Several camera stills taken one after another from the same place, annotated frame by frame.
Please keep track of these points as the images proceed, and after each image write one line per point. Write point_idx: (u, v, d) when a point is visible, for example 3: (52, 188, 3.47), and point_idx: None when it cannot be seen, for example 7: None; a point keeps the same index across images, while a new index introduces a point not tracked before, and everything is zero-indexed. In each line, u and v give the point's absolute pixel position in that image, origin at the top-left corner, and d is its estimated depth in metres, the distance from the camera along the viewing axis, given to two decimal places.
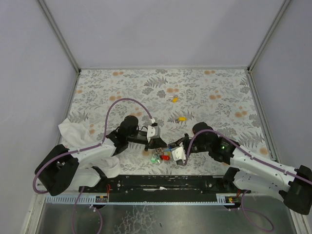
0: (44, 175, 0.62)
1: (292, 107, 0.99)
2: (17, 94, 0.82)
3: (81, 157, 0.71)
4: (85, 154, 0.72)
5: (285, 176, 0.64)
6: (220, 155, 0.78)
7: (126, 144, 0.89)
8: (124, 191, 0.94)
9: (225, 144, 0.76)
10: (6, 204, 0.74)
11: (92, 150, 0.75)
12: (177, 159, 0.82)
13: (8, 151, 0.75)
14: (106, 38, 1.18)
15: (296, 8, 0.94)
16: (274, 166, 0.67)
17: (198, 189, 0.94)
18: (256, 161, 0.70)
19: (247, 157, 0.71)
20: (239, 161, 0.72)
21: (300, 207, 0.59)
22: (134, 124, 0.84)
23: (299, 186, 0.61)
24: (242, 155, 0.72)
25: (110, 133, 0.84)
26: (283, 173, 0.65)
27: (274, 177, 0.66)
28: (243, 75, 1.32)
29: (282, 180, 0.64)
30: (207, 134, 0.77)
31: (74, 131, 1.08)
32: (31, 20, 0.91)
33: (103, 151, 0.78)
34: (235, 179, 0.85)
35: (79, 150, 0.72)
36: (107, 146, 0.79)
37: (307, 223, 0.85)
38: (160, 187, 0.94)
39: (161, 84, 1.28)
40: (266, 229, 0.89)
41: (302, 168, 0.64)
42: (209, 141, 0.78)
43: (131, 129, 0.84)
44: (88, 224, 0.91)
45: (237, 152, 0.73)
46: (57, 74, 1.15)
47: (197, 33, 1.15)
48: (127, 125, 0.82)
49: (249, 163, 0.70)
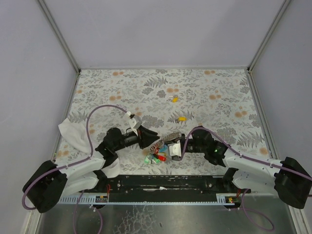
0: (33, 190, 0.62)
1: (292, 107, 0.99)
2: (17, 94, 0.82)
3: (69, 172, 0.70)
4: (74, 168, 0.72)
5: (272, 170, 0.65)
6: (214, 158, 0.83)
7: (115, 155, 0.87)
8: (124, 191, 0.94)
9: (219, 147, 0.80)
10: (6, 204, 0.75)
11: (81, 165, 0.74)
12: (173, 154, 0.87)
13: (8, 151, 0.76)
14: (106, 39, 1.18)
15: (296, 8, 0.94)
16: (261, 160, 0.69)
17: (197, 189, 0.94)
18: (245, 159, 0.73)
19: (237, 156, 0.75)
20: (230, 160, 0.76)
21: (292, 199, 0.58)
22: (119, 137, 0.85)
23: (284, 178, 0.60)
24: (232, 154, 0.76)
25: (99, 146, 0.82)
26: (269, 166, 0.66)
27: (262, 171, 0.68)
28: (243, 75, 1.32)
29: (268, 173, 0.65)
30: (205, 139, 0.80)
31: (75, 131, 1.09)
32: (31, 20, 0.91)
33: (92, 165, 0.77)
34: (234, 178, 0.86)
35: (67, 166, 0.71)
36: (96, 160, 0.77)
37: (307, 223, 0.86)
38: (160, 187, 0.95)
39: (161, 84, 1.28)
40: (266, 228, 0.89)
41: (289, 160, 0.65)
42: (206, 145, 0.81)
43: (116, 142, 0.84)
44: (88, 224, 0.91)
45: (227, 153, 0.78)
46: (56, 74, 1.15)
47: (197, 33, 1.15)
48: (112, 139, 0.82)
49: (240, 161, 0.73)
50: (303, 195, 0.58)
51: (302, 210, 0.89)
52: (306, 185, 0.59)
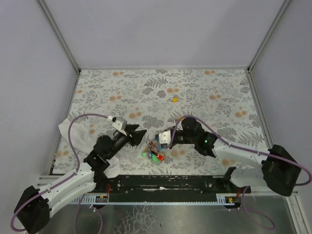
0: (24, 213, 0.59)
1: (292, 107, 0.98)
2: (17, 94, 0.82)
3: (52, 196, 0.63)
4: (57, 190, 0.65)
5: (259, 157, 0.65)
6: (204, 149, 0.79)
7: (107, 163, 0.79)
8: (124, 191, 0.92)
9: (209, 138, 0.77)
10: (6, 204, 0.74)
11: (65, 185, 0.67)
12: (163, 142, 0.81)
13: (8, 151, 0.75)
14: (105, 38, 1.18)
15: (296, 8, 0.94)
16: (248, 148, 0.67)
17: (198, 189, 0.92)
18: (234, 147, 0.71)
19: (226, 146, 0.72)
20: (219, 150, 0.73)
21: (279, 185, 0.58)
22: (110, 145, 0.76)
23: (271, 164, 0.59)
24: (221, 144, 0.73)
25: (89, 155, 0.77)
26: (256, 154, 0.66)
27: (249, 159, 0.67)
28: (243, 75, 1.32)
29: (256, 161, 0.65)
30: (195, 129, 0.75)
31: (74, 131, 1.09)
32: (31, 20, 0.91)
33: (79, 180, 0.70)
34: (231, 177, 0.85)
35: (50, 189, 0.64)
36: (84, 174, 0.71)
37: (307, 223, 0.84)
38: (160, 187, 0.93)
39: (161, 84, 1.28)
40: (266, 226, 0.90)
41: (277, 146, 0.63)
42: (197, 135, 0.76)
43: (106, 151, 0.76)
44: (88, 224, 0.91)
45: (217, 143, 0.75)
46: (56, 74, 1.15)
47: (197, 34, 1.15)
48: (102, 147, 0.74)
49: (228, 150, 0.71)
50: (290, 182, 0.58)
51: (302, 209, 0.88)
52: (294, 173, 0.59)
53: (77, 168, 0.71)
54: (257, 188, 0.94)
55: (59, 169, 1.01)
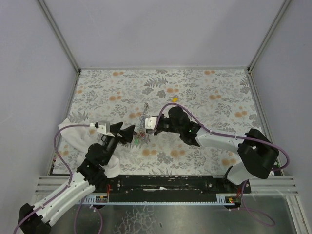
0: (26, 225, 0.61)
1: (292, 107, 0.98)
2: (17, 94, 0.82)
3: (46, 212, 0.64)
4: (51, 205, 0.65)
5: (236, 141, 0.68)
6: (189, 138, 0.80)
7: (101, 169, 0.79)
8: (124, 191, 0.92)
9: (193, 127, 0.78)
10: (7, 205, 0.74)
11: (59, 197, 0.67)
12: (148, 126, 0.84)
13: (9, 151, 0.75)
14: (106, 38, 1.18)
15: (296, 8, 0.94)
16: (227, 133, 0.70)
17: (198, 189, 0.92)
18: (215, 135, 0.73)
19: (207, 133, 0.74)
20: (201, 138, 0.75)
21: (256, 167, 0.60)
22: (101, 152, 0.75)
23: (246, 147, 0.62)
24: (203, 132, 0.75)
25: (83, 164, 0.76)
26: (234, 138, 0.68)
27: (227, 143, 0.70)
28: (243, 75, 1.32)
29: (233, 145, 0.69)
30: (181, 119, 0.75)
31: (75, 132, 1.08)
32: (31, 20, 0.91)
33: (73, 191, 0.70)
34: (228, 175, 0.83)
35: (43, 205, 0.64)
36: (77, 185, 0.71)
37: (307, 223, 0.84)
38: (160, 187, 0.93)
39: (161, 84, 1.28)
40: (266, 224, 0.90)
41: (253, 130, 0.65)
42: (183, 126, 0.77)
43: (99, 158, 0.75)
44: (88, 224, 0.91)
45: (200, 131, 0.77)
46: (57, 74, 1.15)
47: (198, 33, 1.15)
48: (93, 156, 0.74)
49: (210, 137, 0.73)
50: (267, 164, 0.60)
51: (302, 209, 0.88)
52: (272, 155, 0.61)
53: (69, 180, 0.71)
54: (257, 188, 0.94)
55: (59, 169, 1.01)
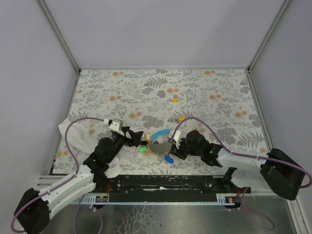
0: (24, 215, 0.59)
1: (292, 107, 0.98)
2: (17, 94, 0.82)
3: (52, 198, 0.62)
4: (57, 192, 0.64)
5: (258, 162, 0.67)
6: (210, 159, 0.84)
7: (106, 165, 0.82)
8: (124, 191, 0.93)
9: (213, 149, 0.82)
10: (7, 204, 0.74)
11: (65, 186, 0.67)
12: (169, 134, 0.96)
13: (9, 151, 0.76)
14: (106, 39, 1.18)
15: (296, 8, 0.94)
16: (248, 154, 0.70)
17: (197, 189, 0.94)
18: (235, 155, 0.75)
19: (229, 153, 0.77)
20: (223, 158, 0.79)
21: (282, 188, 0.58)
22: (111, 146, 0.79)
23: (270, 167, 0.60)
24: (224, 153, 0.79)
25: (88, 158, 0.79)
26: (256, 159, 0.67)
27: (249, 164, 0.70)
28: (243, 75, 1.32)
29: (255, 166, 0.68)
30: (199, 141, 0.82)
31: (74, 131, 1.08)
32: (31, 21, 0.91)
33: (79, 182, 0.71)
34: (232, 177, 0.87)
35: (50, 191, 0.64)
36: (83, 176, 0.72)
37: (307, 224, 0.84)
38: (160, 187, 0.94)
39: (161, 84, 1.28)
40: (266, 227, 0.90)
41: (275, 150, 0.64)
42: (202, 146, 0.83)
43: (107, 153, 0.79)
44: (88, 224, 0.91)
45: (221, 152, 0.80)
46: (56, 74, 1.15)
47: (198, 33, 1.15)
48: (102, 148, 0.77)
49: (231, 159, 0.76)
50: (294, 185, 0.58)
51: (301, 209, 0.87)
52: (297, 175, 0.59)
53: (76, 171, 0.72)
54: (257, 188, 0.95)
55: (59, 169, 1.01)
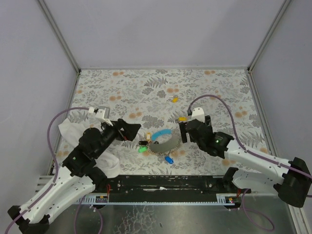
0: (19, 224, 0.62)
1: (292, 107, 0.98)
2: (17, 94, 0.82)
3: (33, 215, 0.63)
4: (37, 207, 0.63)
5: (279, 169, 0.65)
6: (214, 149, 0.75)
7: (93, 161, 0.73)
8: (124, 192, 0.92)
9: (219, 138, 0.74)
10: (7, 204, 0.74)
11: (45, 198, 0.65)
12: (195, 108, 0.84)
13: (9, 151, 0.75)
14: (106, 38, 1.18)
15: (296, 8, 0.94)
16: (268, 158, 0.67)
17: (198, 189, 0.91)
18: (250, 154, 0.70)
19: (242, 150, 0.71)
20: (233, 154, 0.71)
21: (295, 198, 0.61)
22: (98, 138, 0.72)
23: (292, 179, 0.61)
24: (236, 148, 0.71)
25: (71, 153, 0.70)
26: (277, 165, 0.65)
27: (268, 169, 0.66)
28: (243, 75, 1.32)
29: (276, 173, 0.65)
30: (199, 129, 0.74)
31: (75, 132, 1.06)
32: (31, 20, 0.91)
33: (60, 189, 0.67)
34: (234, 179, 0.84)
35: (29, 208, 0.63)
36: (63, 182, 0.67)
37: (308, 223, 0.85)
38: (160, 187, 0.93)
39: (161, 84, 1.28)
40: (266, 228, 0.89)
41: (297, 160, 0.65)
42: (203, 135, 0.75)
43: (94, 146, 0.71)
44: (88, 224, 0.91)
45: (231, 145, 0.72)
46: (57, 74, 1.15)
47: (197, 34, 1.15)
48: (88, 141, 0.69)
49: (244, 156, 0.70)
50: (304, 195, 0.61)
51: (302, 210, 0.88)
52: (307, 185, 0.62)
53: (54, 178, 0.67)
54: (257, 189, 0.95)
55: None
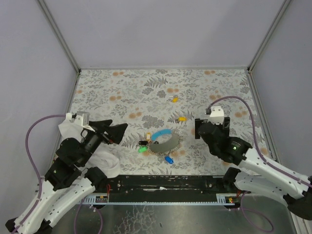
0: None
1: (292, 107, 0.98)
2: (17, 94, 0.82)
3: (26, 229, 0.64)
4: (29, 222, 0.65)
5: (299, 185, 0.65)
6: (229, 155, 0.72)
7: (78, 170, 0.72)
8: (124, 191, 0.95)
9: (236, 144, 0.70)
10: (7, 204, 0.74)
11: (33, 213, 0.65)
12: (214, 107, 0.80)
13: (9, 151, 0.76)
14: (106, 38, 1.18)
15: (296, 8, 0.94)
16: (289, 173, 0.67)
17: (197, 189, 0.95)
18: (269, 166, 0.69)
19: (261, 162, 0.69)
20: (251, 164, 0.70)
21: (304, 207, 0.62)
22: (76, 149, 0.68)
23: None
24: (255, 158, 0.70)
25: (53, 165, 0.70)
26: (297, 182, 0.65)
27: (287, 185, 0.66)
28: (243, 75, 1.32)
29: (295, 189, 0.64)
30: (212, 134, 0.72)
31: (75, 132, 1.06)
32: (31, 20, 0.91)
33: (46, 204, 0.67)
34: (237, 181, 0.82)
35: (21, 224, 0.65)
36: (48, 197, 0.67)
37: (307, 224, 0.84)
38: (160, 187, 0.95)
39: (161, 84, 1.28)
40: (265, 230, 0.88)
41: None
42: (217, 141, 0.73)
43: (71, 157, 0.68)
44: (88, 224, 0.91)
45: (249, 154, 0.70)
46: (57, 74, 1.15)
47: (197, 33, 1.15)
48: (65, 153, 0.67)
49: (263, 167, 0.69)
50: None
51: None
52: None
53: (39, 194, 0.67)
54: None
55: None
